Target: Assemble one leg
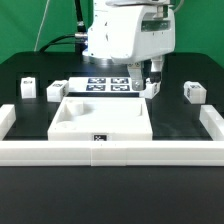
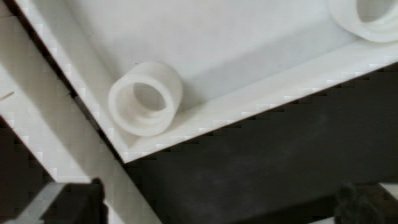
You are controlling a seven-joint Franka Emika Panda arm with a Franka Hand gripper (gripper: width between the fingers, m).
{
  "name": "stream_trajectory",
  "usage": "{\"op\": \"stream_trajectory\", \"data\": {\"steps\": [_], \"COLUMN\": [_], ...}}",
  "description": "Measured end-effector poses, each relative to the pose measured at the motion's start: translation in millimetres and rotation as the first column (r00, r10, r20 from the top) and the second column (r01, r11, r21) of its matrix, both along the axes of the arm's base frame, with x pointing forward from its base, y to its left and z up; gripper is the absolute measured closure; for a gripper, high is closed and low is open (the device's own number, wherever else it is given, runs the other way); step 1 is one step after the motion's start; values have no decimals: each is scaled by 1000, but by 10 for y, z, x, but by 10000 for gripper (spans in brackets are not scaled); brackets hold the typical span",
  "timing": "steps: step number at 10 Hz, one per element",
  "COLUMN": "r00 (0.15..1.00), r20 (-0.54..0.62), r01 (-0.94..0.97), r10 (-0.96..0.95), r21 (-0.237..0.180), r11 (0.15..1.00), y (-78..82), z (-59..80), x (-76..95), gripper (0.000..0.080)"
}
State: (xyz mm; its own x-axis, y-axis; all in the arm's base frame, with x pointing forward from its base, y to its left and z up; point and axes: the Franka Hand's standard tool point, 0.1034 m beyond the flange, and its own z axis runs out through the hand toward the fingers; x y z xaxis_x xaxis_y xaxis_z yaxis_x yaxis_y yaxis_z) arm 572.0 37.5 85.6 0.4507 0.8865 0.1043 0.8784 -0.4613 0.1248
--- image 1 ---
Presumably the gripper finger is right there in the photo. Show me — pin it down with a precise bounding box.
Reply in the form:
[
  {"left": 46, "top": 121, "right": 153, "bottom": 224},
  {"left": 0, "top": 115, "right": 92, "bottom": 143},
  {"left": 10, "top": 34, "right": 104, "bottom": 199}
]
[
  {"left": 127, "top": 63, "right": 143, "bottom": 90},
  {"left": 150, "top": 56, "right": 164, "bottom": 83}
]

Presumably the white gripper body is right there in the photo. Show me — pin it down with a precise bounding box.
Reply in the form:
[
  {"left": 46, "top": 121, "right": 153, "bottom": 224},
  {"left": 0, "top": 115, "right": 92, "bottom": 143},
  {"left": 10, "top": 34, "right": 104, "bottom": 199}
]
[{"left": 105, "top": 0, "right": 176, "bottom": 66}]

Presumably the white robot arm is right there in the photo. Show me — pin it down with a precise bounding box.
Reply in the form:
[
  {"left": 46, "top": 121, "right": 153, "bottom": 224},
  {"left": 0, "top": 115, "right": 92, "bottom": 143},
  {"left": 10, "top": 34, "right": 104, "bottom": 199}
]
[{"left": 83, "top": 0, "right": 175, "bottom": 91}]

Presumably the white marker sheet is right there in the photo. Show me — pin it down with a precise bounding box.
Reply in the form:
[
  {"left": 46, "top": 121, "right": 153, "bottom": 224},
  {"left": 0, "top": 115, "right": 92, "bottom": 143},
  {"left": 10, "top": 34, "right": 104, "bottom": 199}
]
[{"left": 69, "top": 77, "right": 137, "bottom": 93}]

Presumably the white U-shaped fence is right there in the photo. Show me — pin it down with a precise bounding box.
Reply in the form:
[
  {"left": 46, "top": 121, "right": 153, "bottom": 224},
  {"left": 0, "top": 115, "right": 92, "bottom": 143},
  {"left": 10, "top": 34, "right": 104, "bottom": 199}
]
[{"left": 0, "top": 104, "right": 224, "bottom": 166}]

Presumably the black cable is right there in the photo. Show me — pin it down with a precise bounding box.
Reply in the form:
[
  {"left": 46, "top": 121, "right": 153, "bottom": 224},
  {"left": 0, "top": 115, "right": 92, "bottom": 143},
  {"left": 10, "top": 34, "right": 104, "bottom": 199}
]
[{"left": 39, "top": 0, "right": 90, "bottom": 53}]

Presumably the white thin cable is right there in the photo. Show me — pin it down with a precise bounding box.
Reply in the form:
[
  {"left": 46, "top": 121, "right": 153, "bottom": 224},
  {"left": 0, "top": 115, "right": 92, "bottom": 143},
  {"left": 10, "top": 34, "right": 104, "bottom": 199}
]
[{"left": 33, "top": 0, "right": 52, "bottom": 52}]

